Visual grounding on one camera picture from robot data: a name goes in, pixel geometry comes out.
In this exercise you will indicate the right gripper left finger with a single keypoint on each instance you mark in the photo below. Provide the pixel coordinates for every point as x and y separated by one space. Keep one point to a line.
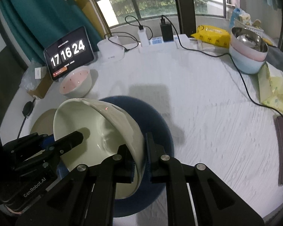
86 195

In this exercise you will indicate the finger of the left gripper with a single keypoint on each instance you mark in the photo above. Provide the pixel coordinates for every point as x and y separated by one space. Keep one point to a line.
65 144

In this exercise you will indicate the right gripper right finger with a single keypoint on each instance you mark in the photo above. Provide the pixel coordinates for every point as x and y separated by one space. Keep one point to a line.
195 194

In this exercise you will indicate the beige plate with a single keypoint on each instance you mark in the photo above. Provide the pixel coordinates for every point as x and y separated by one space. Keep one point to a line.
44 124

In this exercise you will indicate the cream bowl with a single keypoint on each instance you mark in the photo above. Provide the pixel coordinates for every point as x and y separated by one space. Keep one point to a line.
105 127

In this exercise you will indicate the pink strawberry bowl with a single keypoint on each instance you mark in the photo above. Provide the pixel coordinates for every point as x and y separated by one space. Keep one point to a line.
77 83

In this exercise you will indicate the large dark blue bowl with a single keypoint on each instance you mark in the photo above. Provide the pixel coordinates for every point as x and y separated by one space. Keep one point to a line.
149 121

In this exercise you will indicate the black round puck device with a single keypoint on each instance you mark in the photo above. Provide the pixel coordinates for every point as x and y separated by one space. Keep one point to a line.
28 108

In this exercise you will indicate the cardboard box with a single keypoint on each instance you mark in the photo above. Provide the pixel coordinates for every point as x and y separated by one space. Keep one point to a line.
42 89

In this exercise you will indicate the clear plastic bag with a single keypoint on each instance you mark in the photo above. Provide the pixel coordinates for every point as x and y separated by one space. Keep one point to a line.
28 81

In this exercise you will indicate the small white box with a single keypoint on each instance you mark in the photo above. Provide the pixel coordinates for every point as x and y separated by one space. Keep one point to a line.
40 72

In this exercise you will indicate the white tablecloth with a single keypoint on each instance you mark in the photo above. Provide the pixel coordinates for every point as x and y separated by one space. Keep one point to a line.
212 113

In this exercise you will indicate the tablet showing clock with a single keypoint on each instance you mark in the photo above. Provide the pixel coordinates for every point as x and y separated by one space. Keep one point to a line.
68 53

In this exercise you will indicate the white lamp base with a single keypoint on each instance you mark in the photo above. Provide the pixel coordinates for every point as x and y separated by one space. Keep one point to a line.
111 49

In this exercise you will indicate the teal curtain left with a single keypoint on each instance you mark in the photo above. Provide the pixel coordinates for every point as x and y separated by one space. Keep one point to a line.
36 24

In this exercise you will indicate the yellow patterned cloth pack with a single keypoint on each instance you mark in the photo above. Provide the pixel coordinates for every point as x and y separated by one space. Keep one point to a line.
271 86

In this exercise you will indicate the white charger plug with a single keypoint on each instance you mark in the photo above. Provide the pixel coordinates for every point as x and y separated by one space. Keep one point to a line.
143 38

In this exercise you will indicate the light blue stacked bowl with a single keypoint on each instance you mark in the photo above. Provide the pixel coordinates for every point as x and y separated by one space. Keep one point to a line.
245 64

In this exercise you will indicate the yellow curtain left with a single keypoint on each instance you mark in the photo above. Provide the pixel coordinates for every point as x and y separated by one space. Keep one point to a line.
92 11

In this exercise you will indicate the white power strip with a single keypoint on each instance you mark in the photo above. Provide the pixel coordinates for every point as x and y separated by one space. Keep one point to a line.
157 44

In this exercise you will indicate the black power adapter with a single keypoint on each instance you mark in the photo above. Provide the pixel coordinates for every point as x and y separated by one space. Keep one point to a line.
167 32

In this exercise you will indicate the yellow wipes pack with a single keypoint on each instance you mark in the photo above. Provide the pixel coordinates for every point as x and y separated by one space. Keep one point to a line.
212 35

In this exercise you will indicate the stainless steel bowl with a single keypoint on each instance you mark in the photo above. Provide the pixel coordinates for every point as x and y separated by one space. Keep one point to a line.
242 37

